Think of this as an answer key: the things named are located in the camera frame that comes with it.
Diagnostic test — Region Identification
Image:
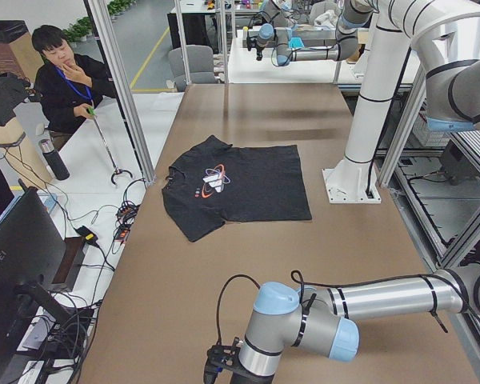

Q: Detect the metal grabber tool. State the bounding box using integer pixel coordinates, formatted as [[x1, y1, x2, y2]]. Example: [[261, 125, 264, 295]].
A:
[[87, 107, 133, 185]]

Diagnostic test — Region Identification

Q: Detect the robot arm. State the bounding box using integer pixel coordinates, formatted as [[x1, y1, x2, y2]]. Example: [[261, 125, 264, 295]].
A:
[[203, 264, 480, 383], [247, 1, 480, 131]]

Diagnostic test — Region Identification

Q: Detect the seated person in black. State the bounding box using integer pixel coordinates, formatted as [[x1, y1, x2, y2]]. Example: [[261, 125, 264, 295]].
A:
[[31, 25, 116, 135]]

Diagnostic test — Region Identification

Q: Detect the black power adapter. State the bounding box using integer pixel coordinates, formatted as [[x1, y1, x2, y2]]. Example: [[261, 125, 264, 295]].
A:
[[75, 226, 98, 244]]

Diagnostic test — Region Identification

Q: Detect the aluminium frame post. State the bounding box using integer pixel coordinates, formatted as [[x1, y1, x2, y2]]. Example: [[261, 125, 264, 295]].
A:
[[83, 0, 156, 186]]

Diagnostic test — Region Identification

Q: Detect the red black USB hub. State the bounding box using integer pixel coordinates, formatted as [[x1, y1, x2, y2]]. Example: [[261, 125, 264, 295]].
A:
[[114, 201, 140, 244]]

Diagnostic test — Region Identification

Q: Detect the black graphic t-shirt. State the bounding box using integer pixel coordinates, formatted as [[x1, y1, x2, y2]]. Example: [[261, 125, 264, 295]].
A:
[[162, 135, 312, 242]]

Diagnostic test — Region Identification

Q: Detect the black Huawei monitor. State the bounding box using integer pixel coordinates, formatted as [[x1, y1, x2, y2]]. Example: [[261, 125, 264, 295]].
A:
[[0, 187, 66, 378]]

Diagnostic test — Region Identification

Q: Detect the grey office chair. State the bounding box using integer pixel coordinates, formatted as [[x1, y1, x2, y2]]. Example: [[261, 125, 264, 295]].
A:
[[168, 45, 217, 92]]

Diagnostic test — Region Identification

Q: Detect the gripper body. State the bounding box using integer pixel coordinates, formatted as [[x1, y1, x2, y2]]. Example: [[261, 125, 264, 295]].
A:
[[254, 43, 263, 61]]

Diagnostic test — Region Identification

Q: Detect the dark water bottle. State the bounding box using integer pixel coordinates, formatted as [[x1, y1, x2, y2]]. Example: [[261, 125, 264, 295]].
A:
[[38, 138, 70, 181]]

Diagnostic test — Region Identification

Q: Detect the white mounting column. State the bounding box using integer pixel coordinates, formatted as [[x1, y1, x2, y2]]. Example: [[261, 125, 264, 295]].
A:
[[323, 1, 417, 204]]

